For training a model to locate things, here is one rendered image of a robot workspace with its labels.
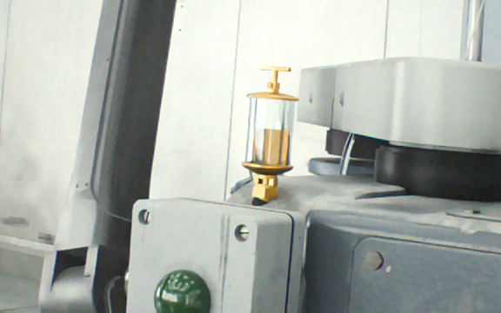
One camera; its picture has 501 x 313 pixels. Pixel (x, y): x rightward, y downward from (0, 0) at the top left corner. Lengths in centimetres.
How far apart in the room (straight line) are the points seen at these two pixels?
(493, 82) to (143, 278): 24
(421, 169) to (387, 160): 3
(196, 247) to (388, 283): 9
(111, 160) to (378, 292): 37
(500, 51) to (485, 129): 491
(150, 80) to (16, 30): 715
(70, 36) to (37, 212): 124
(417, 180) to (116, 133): 30
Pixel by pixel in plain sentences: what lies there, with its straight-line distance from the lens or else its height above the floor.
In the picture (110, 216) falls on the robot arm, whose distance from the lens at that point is 85.
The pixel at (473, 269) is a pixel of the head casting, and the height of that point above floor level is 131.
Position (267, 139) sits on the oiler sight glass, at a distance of 60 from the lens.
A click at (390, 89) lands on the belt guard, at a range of 68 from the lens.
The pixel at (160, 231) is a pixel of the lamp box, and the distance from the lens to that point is 55.
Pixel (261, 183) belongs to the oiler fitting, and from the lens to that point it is 62.
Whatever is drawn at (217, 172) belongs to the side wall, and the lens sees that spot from 688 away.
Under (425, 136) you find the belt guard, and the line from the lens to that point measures 66.
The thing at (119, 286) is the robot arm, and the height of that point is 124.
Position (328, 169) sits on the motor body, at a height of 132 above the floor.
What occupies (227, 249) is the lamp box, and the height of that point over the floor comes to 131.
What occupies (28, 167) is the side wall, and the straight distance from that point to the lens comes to 792.
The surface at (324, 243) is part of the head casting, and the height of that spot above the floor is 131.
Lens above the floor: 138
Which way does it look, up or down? 3 degrees down
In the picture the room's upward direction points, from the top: 5 degrees clockwise
